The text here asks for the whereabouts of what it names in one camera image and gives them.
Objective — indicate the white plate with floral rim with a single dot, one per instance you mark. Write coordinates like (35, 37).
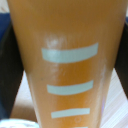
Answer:
(16, 123)

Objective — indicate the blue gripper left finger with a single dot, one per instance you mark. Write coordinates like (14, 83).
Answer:
(10, 73)

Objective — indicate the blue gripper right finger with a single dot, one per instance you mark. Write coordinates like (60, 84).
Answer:
(122, 56)

